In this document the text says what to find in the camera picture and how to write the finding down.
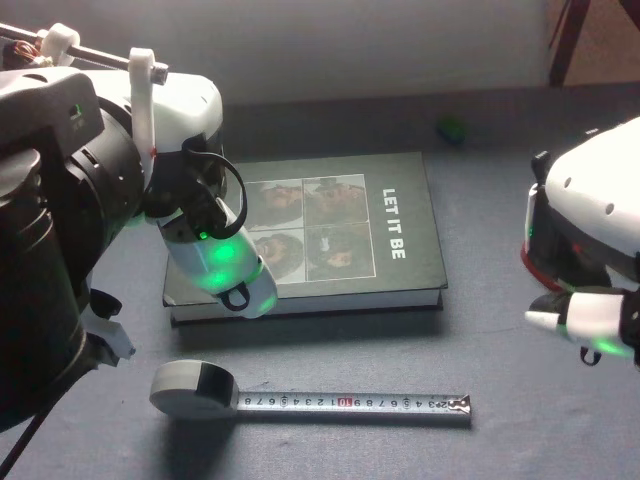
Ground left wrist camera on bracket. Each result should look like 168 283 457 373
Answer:
83 288 137 370

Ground black Let It Be book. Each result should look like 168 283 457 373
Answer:
162 152 449 327

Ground dark wooden furniture leg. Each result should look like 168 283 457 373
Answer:
547 0 595 87

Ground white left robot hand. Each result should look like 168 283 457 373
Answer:
143 72 279 320

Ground grey tape measure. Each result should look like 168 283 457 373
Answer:
148 360 472 429

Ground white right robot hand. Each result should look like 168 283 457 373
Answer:
519 117 640 372

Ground left wrist camera black cable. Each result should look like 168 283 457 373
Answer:
0 407 49 480

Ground green cylinder block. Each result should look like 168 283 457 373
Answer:
435 117 470 146

